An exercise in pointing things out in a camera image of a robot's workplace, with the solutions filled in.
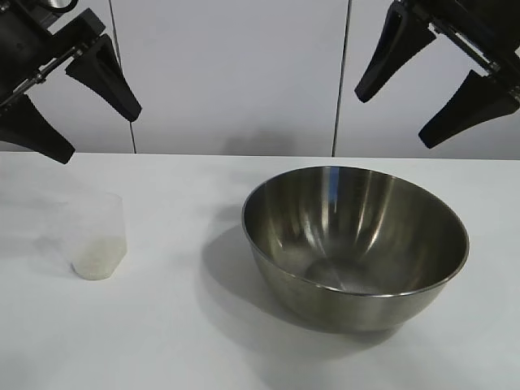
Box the white uncooked rice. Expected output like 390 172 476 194
71 235 128 281

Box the clear plastic measuring cup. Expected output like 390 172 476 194
36 193 128 281

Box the stainless steel mixing bowl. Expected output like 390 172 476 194
241 165 470 332

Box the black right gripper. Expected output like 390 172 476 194
354 0 520 150

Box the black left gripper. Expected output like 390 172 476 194
0 0 142 165

